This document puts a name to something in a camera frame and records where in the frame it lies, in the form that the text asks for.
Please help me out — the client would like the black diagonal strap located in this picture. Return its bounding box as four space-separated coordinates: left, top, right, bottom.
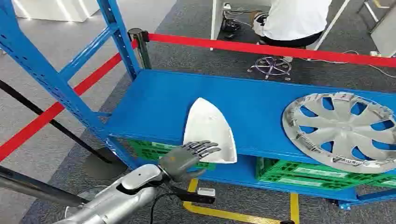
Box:
0 79 113 164

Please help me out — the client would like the black cable bundle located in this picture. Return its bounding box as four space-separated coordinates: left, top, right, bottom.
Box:
220 18 242 40

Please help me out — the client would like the white low platform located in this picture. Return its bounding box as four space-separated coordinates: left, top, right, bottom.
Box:
12 0 100 22

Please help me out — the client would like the silver plastic hubcap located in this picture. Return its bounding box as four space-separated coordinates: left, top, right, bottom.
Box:
282 92 396 175

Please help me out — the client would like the white floor cable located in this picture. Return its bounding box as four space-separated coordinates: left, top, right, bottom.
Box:
301 49 396 78

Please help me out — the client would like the person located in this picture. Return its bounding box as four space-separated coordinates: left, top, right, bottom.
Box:
250 0 333 49

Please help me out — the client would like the green plastic crate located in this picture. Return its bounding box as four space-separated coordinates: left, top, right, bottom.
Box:
128 140 216 171
255 157 396 191

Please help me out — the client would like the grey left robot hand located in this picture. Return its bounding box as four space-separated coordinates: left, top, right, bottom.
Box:
158 140 222 183

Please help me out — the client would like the chrome chair base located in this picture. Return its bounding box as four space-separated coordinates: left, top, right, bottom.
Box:
247 56 292 81

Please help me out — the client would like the blue metal shelf rack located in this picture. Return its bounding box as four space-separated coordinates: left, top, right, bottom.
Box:
0 0 396 211

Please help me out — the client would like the dark grey pole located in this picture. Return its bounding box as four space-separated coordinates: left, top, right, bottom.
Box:
0 166 90 208

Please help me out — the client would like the grey cabinet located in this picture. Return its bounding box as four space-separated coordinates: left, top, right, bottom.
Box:
369 12 396 58

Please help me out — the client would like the white triangular plastic cover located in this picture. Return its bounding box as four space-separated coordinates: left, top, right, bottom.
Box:
183 97 238 164

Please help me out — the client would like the red barrier belt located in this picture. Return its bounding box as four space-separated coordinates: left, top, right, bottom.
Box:
148 33 396 68
0 39 139 162

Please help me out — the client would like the black stanchion post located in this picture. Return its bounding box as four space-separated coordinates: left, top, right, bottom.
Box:
127 28 153 70

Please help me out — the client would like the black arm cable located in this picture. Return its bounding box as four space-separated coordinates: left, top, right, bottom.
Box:
149 193 177 224

